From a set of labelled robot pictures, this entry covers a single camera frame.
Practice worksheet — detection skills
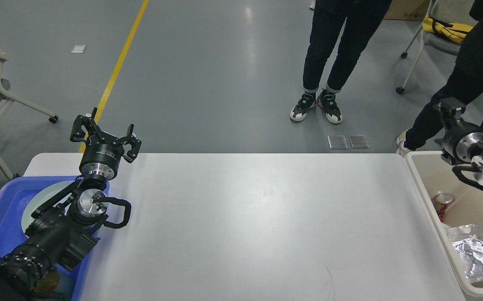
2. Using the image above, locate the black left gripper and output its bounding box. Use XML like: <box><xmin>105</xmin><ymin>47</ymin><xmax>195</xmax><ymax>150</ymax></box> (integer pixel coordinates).
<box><xmin>70</xmin><ymin>107</ymin><xmax>142</xmax><ymax>180</ymax></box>

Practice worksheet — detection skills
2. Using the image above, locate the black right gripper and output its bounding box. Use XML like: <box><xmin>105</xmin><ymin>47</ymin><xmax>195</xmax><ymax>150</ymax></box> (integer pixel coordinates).
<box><xmin>434</xmin><ymin>97</ymin><xmax>483</xmax><ymax>166</ymax></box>

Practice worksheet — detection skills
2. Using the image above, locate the crushed red can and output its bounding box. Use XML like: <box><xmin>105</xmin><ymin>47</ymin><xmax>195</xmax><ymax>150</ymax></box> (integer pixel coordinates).
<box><xmin>434</xmin><ymin>193</ymin><xmax>454</xmax><ymax>222</ymax></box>

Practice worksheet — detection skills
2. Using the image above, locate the green plate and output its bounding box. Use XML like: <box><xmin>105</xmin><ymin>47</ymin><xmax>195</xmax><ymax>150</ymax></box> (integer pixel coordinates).
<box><xmin>21</xmin><ymin>181</ymin><xmax>73</xmax><ymax>234</ymax></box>

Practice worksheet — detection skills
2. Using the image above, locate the foil sheet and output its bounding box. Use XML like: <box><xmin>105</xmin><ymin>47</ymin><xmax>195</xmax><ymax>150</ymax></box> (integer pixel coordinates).
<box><xmin>445</xmin><ymin>223</ymin><xmax>483</xmax><ymax>283</ymax></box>

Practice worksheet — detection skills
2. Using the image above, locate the teal mug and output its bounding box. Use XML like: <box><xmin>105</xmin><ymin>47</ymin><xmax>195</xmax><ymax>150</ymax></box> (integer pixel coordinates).
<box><xmin>35</xmin><ymin>269</ymin><xmax>75</xmax><ymax>301</ymax></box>

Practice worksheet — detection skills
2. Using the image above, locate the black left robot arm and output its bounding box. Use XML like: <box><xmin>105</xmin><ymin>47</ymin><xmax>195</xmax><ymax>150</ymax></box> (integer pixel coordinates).
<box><xmin>0</xmin><ymin>108</ymin><xmax>142</xmax><ymax>301</ymax></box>

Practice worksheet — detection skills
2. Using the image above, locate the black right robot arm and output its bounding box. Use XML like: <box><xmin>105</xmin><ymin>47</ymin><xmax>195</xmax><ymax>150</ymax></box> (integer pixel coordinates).
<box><xmin>433</xmin><ymin>97</ymin><xmax>483</xmax><ymax>191</ymax></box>

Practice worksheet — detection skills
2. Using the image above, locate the person in black at right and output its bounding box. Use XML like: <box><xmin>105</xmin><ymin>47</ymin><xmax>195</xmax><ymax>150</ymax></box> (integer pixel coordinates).
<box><xmin>396</xmin><ymin>0</ymin><xmax>483</xmax><ymax>157</ymax></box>

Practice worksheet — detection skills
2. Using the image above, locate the yellow bag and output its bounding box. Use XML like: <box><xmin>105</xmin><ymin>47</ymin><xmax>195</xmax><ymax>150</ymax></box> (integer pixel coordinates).
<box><xmin>422</xmin><ymin>16</ymin><xmax>474</xmax><ymax>44</ymax></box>

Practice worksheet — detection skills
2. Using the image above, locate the beige plastic bin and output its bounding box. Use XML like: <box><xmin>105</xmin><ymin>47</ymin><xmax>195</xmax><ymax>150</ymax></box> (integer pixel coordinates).
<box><xmin>405</xmin><ymin>152</ymin><xmax>483</xmax><ymax>301</ymax></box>

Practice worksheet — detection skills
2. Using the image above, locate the grey wheeled chair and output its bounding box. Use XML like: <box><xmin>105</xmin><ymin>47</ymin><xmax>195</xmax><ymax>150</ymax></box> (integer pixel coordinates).
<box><xmin>395</xmin><ymin>0</ymin><xmax>476</xmax><ymax>94</ymax></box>

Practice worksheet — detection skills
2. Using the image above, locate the right metal floor plate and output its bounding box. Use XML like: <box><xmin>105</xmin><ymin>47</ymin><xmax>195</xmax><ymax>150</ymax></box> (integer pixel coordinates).
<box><xmin>348</xmin><ymin>135</ymin><xmax>370</xmax><ymax>149</ymax></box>

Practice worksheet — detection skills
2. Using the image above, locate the metal floor plate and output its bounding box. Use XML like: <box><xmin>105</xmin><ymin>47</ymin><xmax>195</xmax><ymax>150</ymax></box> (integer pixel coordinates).
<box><xmin>348</xmin><ymin>135</ymin><xmax>370</xmax><ymax>149</ymax></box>
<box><xmin>327</xmin><ymin>135</ymin><xmax>348</xmax><ymax>149</ymax></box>

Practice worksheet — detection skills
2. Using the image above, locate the cardboard box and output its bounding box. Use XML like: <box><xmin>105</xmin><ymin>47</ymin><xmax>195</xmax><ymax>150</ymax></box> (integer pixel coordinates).
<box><xmin>384</xmin><ymin>0</ymin><xmax>430</xmax><ymax>20</ymax></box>

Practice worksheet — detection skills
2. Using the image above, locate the left metal floor plate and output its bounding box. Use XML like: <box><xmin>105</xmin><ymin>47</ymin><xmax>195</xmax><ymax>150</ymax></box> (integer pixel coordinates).
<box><xmin>327</xmin><ymin>135</ymin><xmax>348</xmax><ymax>149</ymax></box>

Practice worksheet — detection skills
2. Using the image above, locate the person in dark jeans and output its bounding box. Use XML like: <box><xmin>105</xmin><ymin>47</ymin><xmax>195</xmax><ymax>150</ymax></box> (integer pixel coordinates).
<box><xmin>289</xmin><ymin>0</ymin><xmax>392</xmax><ymax>124</ymax></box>

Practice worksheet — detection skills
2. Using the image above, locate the blue plastic tray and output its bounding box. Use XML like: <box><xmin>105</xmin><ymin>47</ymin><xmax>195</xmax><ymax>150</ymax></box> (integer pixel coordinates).
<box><xmin>0</xmin><ymin>176</ymin><xmax>91</xmax><ymax>301</ymax></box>

